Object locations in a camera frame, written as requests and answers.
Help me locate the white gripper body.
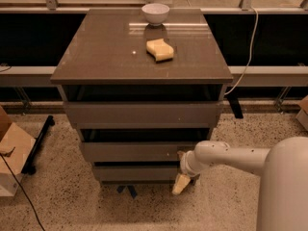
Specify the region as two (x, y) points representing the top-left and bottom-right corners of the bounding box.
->
(180, 150), (200, 177)

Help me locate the grey drawer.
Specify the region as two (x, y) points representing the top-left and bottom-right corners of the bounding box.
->
(92, 162), (179, 183)
(64, 102), (221, 129)
(80, 128), (209, 163)

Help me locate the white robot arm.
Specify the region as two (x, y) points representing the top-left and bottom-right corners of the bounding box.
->
(172, 137), (308, 231)

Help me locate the grey drawer cabinet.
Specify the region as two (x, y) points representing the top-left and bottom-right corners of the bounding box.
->
(50, 7), (234, 186)

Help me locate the grey bottom drawer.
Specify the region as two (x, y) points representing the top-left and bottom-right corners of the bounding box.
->
(92, 162), (179, 183)

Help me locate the grey top drawer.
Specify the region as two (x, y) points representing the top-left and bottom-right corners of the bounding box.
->
(64, 102), (221, 129)

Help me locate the blue tape cross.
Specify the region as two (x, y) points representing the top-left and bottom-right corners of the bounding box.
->
(116, 185), (138, 199)

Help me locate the black table leg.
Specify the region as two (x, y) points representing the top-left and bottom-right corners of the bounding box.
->
(226, 90), (244, 119)

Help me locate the yellow sponge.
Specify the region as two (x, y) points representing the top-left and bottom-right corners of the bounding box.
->
(146, 38), (174, 62)

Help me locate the cardboard box right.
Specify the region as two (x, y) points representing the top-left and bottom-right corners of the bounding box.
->
(295, 95), (308, 131)

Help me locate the cardboard box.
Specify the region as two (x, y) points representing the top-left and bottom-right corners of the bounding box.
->
(295, 95), (308, 131)
(0, 107), (36, 196)

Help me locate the white ceramic bowl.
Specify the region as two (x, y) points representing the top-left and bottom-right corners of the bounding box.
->
(141, 3), (169, 26)

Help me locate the black bar on floor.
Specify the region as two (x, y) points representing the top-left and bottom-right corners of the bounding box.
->
(22, 115), (55, 175)

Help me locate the cardboard box left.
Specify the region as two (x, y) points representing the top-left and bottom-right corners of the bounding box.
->
(0, 107), (36, 196)

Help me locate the black cable on floor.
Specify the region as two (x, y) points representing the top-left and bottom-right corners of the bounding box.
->
(0, 152), (46, 231)

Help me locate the white cable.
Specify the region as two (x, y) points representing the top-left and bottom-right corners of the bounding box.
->
(223, 7), (260, 97)

